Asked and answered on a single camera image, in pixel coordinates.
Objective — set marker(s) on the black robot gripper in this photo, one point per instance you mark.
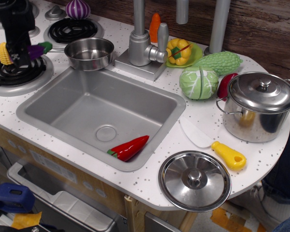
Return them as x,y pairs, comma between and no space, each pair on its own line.
17,20

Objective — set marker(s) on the purple striped toy onion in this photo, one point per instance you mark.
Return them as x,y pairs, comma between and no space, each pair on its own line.
77,9

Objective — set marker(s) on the dark red toy pepper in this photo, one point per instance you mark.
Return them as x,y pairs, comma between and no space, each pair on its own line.
222,91

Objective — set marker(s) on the yellow cloth scrap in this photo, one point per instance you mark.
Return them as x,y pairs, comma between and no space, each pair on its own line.
25,220

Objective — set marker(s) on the purple toy eggplant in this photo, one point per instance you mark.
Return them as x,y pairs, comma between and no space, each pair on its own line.
35,51

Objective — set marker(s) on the steel pot with handles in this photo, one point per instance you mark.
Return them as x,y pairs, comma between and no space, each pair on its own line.
251,126

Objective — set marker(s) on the yellow toy corn cob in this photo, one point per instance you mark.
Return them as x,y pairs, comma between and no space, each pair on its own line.
4,55

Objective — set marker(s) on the green toy bitter melon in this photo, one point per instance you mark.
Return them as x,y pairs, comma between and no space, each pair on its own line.
222,63

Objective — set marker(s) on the toy knife yellow handle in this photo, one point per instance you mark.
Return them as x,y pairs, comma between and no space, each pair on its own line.
232,158

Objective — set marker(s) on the grey stove knob rear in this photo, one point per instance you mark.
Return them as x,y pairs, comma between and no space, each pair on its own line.
55,13

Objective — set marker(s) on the grey toy faucet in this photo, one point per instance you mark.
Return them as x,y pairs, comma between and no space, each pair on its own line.
142,58

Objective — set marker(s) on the small steel saucepan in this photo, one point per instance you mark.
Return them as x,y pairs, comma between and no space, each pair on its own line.
88,54

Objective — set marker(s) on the yellow toy bell pepper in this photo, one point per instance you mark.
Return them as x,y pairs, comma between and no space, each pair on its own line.
179,51

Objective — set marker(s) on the grey vertical pole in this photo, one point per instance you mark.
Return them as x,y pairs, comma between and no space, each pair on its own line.
219,27

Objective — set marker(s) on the black coil burner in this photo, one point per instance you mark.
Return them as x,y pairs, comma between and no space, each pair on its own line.
67,30
15,81

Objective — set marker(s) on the light green plastic plate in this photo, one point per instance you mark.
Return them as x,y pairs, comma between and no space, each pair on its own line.
196,54

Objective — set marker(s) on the red toy chili pepper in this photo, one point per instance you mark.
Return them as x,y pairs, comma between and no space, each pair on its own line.
126,151

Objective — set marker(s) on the rear black coil burner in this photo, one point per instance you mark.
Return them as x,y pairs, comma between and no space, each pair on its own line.
67,30

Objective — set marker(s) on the front black coil burner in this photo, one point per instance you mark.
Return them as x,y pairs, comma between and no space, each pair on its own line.
15,81

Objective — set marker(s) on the grey faucet spout end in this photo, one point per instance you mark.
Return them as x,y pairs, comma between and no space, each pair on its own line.
182,11

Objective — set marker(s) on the steel pot lid on pot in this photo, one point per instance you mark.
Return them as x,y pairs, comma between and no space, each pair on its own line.
260,92

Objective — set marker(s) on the grey stove knob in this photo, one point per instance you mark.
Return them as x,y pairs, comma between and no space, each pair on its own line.
55,13
34,32

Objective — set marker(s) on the green toy cabbage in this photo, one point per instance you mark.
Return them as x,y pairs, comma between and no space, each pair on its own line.
198,83

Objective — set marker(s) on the grey stove knob middle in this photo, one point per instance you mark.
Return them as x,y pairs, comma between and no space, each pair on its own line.
34,32

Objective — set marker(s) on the orange toy carrot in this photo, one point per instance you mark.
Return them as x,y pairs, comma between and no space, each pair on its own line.
153,28

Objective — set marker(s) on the grey oven door handle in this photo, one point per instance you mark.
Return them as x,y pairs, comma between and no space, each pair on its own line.
62,209

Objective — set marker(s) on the loose steel pot lid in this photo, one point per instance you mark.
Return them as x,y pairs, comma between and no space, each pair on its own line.
194,181

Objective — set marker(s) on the grey toy sink basin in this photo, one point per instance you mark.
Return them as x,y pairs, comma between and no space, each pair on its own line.
98,110

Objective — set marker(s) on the blue clamp tool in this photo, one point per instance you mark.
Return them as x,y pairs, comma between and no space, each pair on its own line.
16,198

